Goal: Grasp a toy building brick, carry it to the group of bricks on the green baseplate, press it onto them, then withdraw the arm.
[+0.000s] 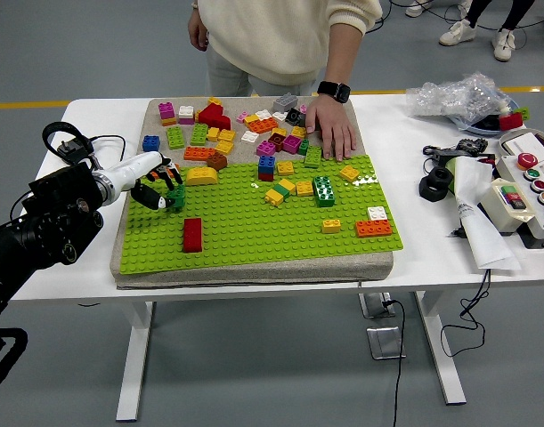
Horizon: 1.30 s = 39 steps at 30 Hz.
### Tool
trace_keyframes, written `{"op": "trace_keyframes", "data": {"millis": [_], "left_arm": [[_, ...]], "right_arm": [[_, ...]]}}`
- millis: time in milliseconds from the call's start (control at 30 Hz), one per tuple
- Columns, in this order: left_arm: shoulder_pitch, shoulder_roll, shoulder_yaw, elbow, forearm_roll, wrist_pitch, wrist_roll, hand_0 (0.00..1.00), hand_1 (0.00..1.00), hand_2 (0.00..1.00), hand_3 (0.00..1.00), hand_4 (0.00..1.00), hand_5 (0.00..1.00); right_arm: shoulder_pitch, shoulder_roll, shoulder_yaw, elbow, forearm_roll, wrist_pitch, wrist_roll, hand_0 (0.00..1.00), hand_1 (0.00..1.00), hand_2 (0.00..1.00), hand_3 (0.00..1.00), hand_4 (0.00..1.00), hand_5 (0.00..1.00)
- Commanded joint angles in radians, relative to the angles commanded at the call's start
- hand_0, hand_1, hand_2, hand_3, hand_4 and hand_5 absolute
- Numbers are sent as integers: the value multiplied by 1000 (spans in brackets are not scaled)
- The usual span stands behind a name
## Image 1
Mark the person's right hand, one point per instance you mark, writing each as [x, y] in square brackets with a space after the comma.
[197, 29]

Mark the person's left hand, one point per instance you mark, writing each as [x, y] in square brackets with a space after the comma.
[334, 126]

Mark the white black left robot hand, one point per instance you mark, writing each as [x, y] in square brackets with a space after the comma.
[135, 166]

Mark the blue 2x2 brick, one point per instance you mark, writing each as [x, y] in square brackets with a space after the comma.
[151, 143]
[266, 163]

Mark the dark green 2x4 brick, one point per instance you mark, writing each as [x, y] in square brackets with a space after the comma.
[324, 192]
[179, 192]

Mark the red 2x4 brick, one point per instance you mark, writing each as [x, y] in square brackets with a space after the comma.
[192, 236]

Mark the lime green studded baseplate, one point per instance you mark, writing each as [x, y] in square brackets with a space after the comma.
[262, 249]

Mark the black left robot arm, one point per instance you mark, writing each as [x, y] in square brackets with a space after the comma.
[62, 187]

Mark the person's left forearm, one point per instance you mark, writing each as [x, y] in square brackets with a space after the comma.
[340, 58]

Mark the small dark green brick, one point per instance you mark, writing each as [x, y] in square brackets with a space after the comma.
[303, 147]

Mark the lime 2x4 brick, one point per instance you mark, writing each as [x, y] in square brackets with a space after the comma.
[313, 156]
[199, 134]
[175, 137]

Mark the black 2x2 brick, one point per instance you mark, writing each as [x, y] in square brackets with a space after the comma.
[294, 116]

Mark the orange 2x4 brick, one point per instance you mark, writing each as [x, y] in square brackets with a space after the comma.
[177, 169]
[199, 154]
[374, 229]
[262, 126]

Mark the magenta 2x2 brick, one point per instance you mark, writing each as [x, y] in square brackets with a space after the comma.
[266, 148]
[292, 144]
[166, 109]

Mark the light grey 2x4 brick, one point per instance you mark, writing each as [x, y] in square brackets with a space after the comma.
[285, 102]

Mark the white 2x2 brick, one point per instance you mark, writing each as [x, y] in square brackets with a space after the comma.
[378, 213]
[186, 111]
[279, 116]
[263, 114]
[249, 137]

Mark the flat orange brick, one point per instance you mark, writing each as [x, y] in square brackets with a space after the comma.
[169, 121]

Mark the dark red 2x2 brick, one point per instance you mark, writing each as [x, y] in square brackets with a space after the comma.
[276, 142]

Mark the yellow arched brick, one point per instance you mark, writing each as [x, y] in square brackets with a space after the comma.
[201, 176]

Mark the pink 2x2 brick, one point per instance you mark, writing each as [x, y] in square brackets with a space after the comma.
[187, 120]

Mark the amber yellow small brick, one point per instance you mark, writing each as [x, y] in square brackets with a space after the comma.
[214, 101]

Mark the brown 2x2 brick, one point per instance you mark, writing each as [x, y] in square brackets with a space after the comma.
[217, 162]

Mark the green 2x2 brick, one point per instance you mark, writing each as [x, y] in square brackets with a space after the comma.
[282, 192]

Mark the large red sloped brick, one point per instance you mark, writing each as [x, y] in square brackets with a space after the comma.
[213, 118]

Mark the lime small brick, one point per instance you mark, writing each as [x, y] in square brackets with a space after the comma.
[522, 113]

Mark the black wristwatch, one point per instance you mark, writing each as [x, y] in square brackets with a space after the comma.
[334, 91]

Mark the black power adapter plug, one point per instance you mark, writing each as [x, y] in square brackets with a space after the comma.
[71, 147]

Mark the person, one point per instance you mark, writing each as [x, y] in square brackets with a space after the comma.
[458, 32]
[271, 40]
[416, 9]

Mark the large black hex nut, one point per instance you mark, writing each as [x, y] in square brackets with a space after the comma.
[436, 184]

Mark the clear bubble plastic bag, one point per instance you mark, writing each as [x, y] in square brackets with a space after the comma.
[454, 95]

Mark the lime green cloth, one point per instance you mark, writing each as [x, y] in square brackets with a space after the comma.
[452, 175]

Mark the black toothed gear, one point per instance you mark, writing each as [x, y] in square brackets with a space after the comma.
[472, 144]

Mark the blue shallow bowl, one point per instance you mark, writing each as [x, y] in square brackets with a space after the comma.
[476, 130]

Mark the black plastic part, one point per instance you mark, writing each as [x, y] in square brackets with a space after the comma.
[489, 122]

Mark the small black plug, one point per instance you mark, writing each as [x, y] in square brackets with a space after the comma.
[456, 232]

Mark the small white plastic cap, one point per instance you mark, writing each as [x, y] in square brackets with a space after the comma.
[503, 108]

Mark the white rounded tray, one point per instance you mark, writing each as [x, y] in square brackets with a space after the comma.
[505, 142]

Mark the white paper sheet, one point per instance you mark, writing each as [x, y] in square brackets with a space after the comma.
[481, 222]

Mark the metal floor socket plate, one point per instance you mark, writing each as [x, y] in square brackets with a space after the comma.
[374, 307]
[385, 344]

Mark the white table leg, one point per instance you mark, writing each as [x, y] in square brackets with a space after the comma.
[133, 356]
[441, 356]

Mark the white card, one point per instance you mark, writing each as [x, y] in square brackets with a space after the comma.
[527, 144]

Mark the white push-button control box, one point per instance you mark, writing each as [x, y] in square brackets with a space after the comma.
[543, 224]

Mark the small white switch box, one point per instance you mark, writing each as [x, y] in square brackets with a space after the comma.
[505, 209]

